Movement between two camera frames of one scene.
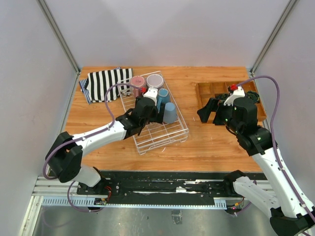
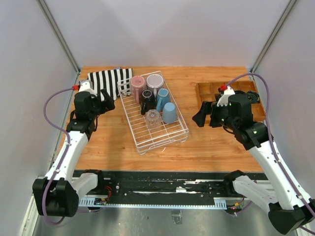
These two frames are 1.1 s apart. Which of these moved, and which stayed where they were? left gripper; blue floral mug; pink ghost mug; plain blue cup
Moved: left gripper
Stayed: blue floral mug; plain blue cup; pink ghost mug
